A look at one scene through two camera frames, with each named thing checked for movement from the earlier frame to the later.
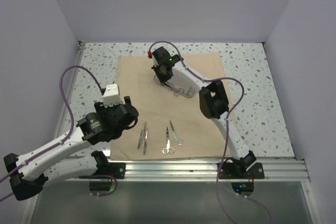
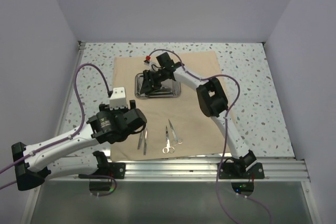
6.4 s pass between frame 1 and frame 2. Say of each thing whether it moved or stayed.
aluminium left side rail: stayed
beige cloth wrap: stayed
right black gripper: moved
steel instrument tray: moved
